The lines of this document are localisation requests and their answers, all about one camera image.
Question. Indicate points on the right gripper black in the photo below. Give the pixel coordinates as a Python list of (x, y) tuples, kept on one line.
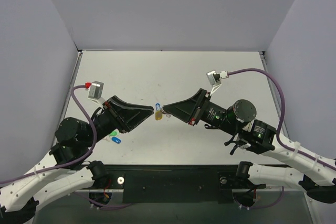
[(199, 107)]

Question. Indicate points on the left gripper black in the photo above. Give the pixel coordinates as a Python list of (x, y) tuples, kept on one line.
[(113, 115)]

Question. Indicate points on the yellow key tag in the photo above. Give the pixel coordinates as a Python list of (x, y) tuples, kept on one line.
[(158, 115)]

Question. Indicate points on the black head key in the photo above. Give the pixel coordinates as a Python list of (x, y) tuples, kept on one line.
[(163, 112)]

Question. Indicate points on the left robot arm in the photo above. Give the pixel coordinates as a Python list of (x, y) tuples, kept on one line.
[(49, 180)]

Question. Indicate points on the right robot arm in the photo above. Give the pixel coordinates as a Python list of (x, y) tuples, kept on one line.
[(304, 170)]

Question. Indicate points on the blue outlined key tag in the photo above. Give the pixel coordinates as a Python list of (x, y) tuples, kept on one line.
[(157, 107)]

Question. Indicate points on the solid blue key tag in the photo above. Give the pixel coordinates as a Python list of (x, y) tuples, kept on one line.
[(116, 139)]

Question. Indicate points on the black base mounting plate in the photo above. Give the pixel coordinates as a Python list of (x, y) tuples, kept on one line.
[(174, 183)]

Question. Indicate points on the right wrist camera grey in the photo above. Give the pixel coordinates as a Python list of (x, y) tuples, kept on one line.
[(214, 78)]

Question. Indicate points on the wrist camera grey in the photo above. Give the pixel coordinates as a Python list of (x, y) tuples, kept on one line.
[(214, 78), (95, 90)]

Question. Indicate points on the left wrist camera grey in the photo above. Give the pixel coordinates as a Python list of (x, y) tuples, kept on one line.
[(95, 90)]

